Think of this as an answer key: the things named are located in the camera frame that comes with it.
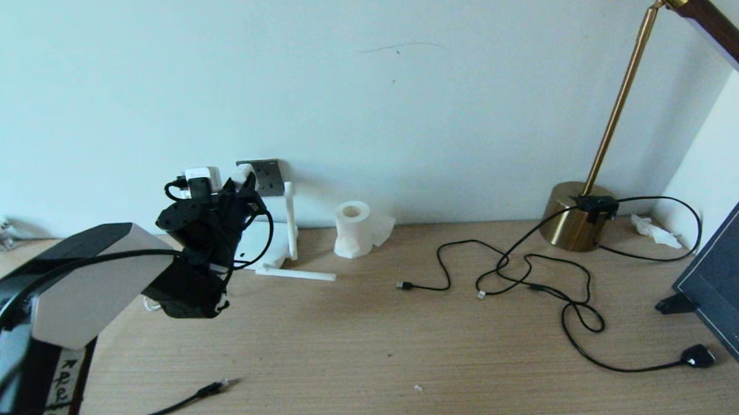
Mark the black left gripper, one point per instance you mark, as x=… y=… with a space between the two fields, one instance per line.
x=208 y=227

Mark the white router with antennas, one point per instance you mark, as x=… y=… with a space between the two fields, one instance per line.
x=291 y=229

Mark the white toilet paper roll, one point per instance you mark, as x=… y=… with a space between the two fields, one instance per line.
x=353 y=232

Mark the brass desk lamp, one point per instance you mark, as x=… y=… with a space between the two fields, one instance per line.
x=566 y=221

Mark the crumpled white tissue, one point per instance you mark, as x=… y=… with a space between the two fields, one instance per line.
x=655 y=233

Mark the dark framed board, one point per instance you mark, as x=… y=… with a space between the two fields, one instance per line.
x=734 y=279

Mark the grey wall socket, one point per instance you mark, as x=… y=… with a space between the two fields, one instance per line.
x=271 y=177

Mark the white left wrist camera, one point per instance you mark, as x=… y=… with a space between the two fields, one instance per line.
x=205 y=175

